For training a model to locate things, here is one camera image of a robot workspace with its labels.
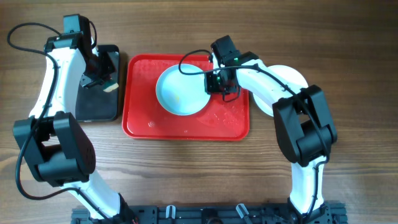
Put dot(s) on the red plastic tray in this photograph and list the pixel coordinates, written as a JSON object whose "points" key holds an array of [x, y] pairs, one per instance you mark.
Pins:
{"points": [[145, 118]]}

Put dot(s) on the light blue plate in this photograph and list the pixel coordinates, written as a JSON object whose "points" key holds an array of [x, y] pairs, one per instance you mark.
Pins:
{"points": [[181, 94], [264, 106]]}

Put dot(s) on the yellow green sponge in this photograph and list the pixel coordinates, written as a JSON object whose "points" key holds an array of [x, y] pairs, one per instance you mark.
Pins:
{"points": [[110, 85]]}

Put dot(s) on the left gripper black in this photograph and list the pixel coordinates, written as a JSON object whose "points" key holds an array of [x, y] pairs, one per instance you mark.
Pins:
{"points": [[111, 71]]}

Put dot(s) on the white plate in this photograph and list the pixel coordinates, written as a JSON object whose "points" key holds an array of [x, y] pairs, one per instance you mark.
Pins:
{"points": [[290, 74]]}

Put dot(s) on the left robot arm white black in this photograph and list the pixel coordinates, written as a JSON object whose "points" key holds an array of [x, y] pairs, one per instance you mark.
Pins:
{"points": [[51, 141]]}

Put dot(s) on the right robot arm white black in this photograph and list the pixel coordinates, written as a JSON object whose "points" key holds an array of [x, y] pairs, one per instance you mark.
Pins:
{"points": [[304, 128]]}

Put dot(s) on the black water basin tray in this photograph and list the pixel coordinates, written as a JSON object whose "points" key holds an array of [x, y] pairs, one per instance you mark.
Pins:
{"points": [[94, 104]]}

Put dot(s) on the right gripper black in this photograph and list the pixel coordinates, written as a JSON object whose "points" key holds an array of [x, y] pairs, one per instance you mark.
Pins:
{"points": [[211, 88]]}

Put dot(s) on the light blue plate top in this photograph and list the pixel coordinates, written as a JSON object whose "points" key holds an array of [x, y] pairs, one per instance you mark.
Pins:
{"points": [[181, 94]]}

